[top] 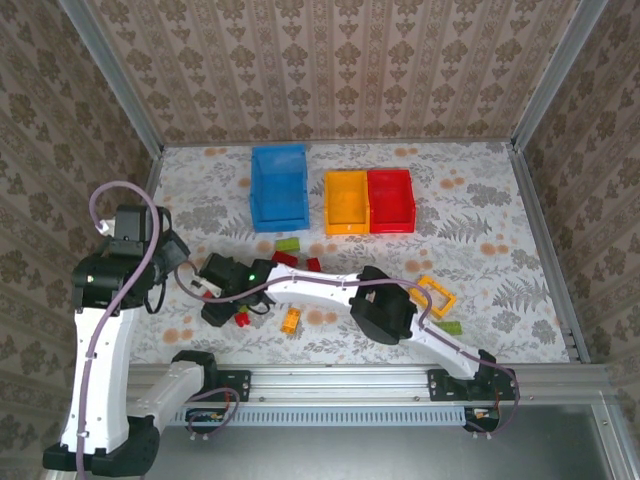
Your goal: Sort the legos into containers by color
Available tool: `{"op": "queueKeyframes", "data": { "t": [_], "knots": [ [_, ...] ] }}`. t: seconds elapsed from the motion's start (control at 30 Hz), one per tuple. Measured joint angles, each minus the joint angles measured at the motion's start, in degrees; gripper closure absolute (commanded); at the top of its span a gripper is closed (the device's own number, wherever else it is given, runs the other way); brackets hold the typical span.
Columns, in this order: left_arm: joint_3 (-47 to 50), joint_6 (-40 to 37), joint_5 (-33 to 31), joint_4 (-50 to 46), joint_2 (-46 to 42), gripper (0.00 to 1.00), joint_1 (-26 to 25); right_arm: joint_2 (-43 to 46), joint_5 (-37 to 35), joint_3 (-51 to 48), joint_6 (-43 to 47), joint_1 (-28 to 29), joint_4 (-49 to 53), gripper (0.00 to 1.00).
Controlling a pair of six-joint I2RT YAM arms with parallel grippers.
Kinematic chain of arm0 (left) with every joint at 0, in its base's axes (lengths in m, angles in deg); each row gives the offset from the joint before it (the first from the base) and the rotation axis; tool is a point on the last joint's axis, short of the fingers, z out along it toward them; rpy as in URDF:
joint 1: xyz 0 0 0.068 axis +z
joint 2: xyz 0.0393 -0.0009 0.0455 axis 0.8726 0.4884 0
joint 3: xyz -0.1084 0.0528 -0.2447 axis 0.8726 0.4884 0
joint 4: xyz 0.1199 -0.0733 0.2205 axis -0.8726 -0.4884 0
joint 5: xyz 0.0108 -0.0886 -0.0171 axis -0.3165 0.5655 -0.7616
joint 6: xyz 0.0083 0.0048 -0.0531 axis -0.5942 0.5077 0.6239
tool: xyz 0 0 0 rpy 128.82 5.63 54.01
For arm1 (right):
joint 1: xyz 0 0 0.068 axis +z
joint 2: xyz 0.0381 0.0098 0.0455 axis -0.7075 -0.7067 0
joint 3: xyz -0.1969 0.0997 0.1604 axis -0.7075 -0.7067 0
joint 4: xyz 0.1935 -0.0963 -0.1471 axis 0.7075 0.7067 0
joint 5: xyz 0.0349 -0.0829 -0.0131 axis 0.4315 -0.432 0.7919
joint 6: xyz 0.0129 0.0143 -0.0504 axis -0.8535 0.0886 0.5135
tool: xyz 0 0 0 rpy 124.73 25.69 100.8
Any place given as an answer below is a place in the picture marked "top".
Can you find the yellow lego window frame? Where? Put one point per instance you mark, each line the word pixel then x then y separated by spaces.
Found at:
pixel 445 289

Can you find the yellow plastic bin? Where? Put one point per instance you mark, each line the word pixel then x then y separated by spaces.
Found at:
pixel 346 200

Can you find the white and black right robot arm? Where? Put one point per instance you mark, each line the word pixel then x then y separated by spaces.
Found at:
pixel 310 287

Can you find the red plastic bin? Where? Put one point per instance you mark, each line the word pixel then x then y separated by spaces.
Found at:
pixel 391 200

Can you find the aluminium base beam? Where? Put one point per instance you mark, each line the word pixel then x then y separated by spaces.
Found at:
pixel 340 382

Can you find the long red lego brick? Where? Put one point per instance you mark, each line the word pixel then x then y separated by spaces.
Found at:
pixel 284 258

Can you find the grey metal panel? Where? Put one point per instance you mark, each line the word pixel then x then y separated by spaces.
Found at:
pixel 350 455

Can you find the blue plastic bin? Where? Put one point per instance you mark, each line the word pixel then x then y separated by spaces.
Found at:
pixel 280 220

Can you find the aluminium frame post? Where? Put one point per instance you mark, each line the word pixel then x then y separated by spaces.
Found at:
pixel 115 80
pixel 555 75

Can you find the floral patterned table cover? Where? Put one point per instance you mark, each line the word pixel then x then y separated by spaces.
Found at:
pixel 200 175

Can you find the square red lego brick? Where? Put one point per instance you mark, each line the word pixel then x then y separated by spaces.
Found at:
pixel 313 264

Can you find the yellow lego brick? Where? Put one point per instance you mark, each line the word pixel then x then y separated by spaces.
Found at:
pixel 291 320

